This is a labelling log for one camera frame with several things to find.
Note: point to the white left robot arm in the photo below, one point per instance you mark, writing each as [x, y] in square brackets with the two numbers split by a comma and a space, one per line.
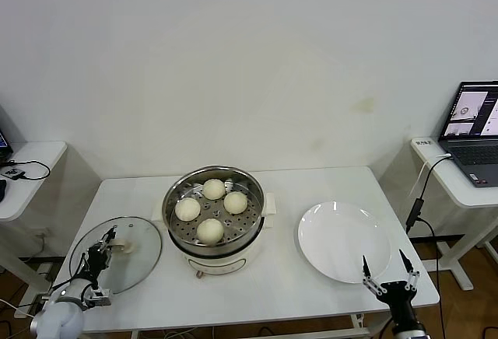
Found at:
[58, 315]

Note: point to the white steamed baozi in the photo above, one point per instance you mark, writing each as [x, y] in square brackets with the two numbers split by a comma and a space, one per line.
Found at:
[188, 209]
[214, 189]
[210, 231]
[236, 203]

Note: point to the white side table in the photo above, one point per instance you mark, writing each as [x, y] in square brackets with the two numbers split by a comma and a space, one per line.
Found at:
[35, 160]
[447, 183]

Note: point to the white power strip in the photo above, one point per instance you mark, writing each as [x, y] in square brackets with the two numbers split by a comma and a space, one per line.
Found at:
[45, 268]

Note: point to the white printed label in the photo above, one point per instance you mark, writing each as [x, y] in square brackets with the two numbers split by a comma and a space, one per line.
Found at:
[424, 144]

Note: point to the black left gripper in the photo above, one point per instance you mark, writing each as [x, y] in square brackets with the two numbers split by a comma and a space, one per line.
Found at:
[97, 259]

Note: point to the white round plate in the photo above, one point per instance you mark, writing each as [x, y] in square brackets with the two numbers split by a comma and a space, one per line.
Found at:
[342, 242]

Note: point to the grey open laptop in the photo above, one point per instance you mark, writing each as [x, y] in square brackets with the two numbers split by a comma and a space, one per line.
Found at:
[474, 156]

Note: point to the stainless steel steamer basket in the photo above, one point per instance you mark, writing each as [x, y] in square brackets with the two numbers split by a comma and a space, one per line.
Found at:
[183, 234]

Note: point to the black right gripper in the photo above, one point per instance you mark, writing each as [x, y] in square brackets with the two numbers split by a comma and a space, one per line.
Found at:
[398, 296]

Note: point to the cream electric cooking pot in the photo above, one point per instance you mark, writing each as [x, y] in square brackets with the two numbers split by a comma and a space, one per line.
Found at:
[218, 263]

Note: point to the black open laptop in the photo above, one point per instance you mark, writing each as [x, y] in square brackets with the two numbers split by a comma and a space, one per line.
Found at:
[3, 140]

